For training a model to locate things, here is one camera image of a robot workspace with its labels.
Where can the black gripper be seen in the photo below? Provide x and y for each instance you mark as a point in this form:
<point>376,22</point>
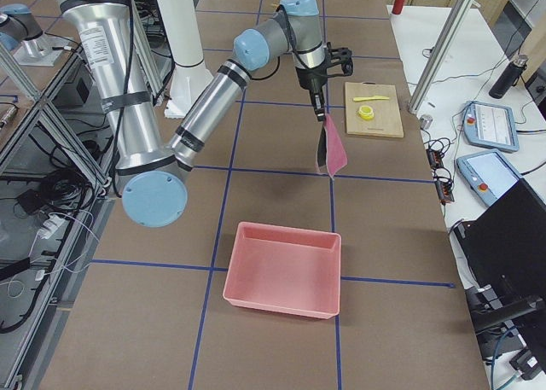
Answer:
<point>310,78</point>

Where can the pink grey-edged cloth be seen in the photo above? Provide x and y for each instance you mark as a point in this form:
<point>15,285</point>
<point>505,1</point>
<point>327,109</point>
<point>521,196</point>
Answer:
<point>331,154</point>

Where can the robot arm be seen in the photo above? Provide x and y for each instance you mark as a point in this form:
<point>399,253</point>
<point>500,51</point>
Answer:
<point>150,174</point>

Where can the black water bottle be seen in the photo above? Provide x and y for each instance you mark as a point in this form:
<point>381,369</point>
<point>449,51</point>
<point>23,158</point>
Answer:
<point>509,76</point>

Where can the yellow plastic knife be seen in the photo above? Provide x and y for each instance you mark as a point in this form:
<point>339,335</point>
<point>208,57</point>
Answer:
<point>370,98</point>

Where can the wooden cutting board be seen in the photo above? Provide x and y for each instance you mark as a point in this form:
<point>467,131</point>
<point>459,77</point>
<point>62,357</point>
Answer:
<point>387,121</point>

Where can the black power strip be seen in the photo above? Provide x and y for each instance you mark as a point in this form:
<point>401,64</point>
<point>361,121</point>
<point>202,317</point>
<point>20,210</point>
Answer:
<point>442,177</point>

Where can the pink plastic bin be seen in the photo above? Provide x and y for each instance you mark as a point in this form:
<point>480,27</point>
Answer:
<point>286,270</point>

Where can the far teach pendant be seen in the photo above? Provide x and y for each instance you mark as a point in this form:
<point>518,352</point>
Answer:
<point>490,126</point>

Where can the teach pendant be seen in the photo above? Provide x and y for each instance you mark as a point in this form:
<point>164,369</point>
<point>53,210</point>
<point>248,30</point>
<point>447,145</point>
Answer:
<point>490,126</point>
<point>489,174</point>

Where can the near teach pendant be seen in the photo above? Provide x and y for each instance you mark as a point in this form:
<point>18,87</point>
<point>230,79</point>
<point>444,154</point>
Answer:
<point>489,174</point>

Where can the black monitor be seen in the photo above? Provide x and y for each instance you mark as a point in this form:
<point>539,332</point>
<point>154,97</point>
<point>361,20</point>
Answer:
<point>505,249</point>

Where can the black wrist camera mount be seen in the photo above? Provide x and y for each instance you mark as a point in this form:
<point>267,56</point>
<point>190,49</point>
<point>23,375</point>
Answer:
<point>339,57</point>

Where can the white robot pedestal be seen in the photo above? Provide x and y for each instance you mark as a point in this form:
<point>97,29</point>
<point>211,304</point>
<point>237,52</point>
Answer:
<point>191,75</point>

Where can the aluminium frame post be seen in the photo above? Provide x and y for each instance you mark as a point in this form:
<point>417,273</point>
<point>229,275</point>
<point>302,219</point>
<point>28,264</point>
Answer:
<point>446,37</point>

